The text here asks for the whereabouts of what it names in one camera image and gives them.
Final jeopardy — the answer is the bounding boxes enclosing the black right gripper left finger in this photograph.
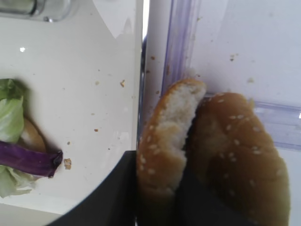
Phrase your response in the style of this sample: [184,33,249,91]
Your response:
[49,151,136,226]

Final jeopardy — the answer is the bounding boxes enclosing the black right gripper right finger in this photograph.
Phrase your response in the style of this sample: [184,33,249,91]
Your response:
[176,168,254,226]

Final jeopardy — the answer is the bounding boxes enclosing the sesame top bun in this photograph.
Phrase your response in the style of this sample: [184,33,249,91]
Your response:
[136,78,207,226]

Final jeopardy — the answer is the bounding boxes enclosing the lettuce leaf on bun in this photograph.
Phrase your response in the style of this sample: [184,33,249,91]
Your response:
[0,79,36,198]

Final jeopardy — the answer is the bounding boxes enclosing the purple cabbage strip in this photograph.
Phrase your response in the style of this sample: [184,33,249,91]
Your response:
[0,141,63,178]

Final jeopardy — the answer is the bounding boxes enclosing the bottom bun on tray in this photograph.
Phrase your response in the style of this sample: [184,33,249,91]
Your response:
[18,118,47,153]

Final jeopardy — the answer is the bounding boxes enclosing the upper right clear holder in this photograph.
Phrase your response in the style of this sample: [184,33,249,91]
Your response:
[201,92,301,151]

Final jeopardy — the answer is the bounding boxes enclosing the cream rectangular serving tray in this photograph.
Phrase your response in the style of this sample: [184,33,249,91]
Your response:
[0,0,149,215]

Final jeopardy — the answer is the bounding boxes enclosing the clear plastic salad container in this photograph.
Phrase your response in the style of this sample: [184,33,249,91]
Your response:
[0,0,76,23]

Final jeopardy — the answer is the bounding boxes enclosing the right clear long rail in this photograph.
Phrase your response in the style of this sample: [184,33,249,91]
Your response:
[161,0,202,94]

